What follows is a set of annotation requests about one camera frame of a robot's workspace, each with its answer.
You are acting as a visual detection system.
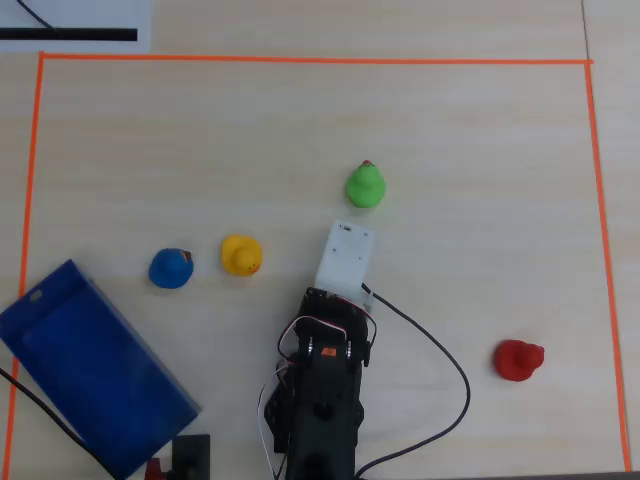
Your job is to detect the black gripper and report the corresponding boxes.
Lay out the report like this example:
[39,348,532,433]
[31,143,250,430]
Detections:
[299,285,377,329]

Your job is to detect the blue rubber duck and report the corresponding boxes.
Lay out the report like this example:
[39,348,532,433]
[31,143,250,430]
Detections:
[148,247,195,290]

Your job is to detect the yellow rubber duck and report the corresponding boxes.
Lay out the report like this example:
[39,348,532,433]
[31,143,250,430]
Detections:
[221,234,264,278]

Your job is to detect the green rubber duck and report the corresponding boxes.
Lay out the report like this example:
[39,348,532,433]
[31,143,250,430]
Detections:
[344,159,388,209]

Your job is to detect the red rubber duck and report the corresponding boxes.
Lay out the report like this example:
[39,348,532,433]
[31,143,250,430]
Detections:
[493,339,546,383]

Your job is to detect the blue plastic box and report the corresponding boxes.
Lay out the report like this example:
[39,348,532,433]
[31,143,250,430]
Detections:
[0,258,202,480]

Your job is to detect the orange tape strip beside red duck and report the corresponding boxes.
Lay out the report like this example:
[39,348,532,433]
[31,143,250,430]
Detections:
[583,62,633,473]

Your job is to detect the orange tape strip beside box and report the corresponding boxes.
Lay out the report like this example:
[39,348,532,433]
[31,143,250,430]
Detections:
[2,52,46,480]

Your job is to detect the black table clamp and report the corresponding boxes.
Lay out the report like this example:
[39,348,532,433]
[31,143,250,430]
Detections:
[171,433,212,480]

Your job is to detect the long horizontal orange tape strip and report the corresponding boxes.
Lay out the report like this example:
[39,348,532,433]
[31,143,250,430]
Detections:
[38,51,595,67]

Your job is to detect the white paper sheet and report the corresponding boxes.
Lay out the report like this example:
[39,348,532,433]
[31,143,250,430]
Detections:
[0,0,152,53]

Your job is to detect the black strip on paper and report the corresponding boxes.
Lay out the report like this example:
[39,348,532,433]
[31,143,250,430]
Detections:
[0,28,139,42]

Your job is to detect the white camera box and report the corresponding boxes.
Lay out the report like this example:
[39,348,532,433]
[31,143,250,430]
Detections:
[314,219,378,304]

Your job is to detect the white and red servo wires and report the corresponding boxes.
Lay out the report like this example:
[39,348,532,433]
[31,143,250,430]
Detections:
[257,294,379,480]

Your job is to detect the black camera cable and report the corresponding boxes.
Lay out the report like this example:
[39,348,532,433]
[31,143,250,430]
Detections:
[353,282,472,479]

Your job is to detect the thick black cable under box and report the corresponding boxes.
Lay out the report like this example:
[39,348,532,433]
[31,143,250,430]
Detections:
[0,367,117,480]

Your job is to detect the thin black cable over paper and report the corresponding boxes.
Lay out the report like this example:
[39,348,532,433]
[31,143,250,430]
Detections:
[15,0,56,31]

